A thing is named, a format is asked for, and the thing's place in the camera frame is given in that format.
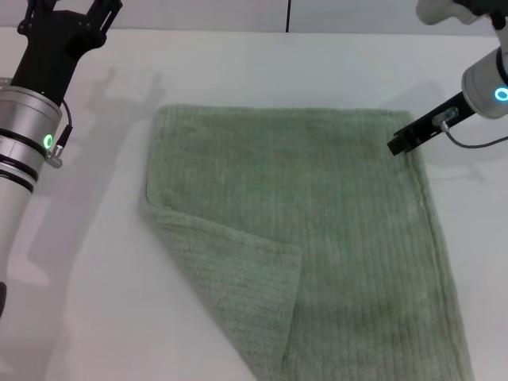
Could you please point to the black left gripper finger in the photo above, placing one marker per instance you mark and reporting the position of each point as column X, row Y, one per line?
column 39, row 6
column 104, row 14

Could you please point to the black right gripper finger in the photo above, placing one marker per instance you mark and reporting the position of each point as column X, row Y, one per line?
column 404, row 134
column 402, row 146

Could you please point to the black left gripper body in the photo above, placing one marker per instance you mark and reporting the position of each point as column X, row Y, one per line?
column 51, row 43

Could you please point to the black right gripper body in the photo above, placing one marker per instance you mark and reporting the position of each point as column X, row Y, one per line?
column 428, row 127

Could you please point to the green ribbed towel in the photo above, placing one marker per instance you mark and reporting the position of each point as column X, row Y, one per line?
column 337, row 218

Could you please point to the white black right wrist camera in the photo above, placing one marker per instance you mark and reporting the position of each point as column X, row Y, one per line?
column 432, row 10

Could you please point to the black vertical wall strip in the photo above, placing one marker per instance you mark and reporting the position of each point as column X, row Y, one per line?
column 287, row 16

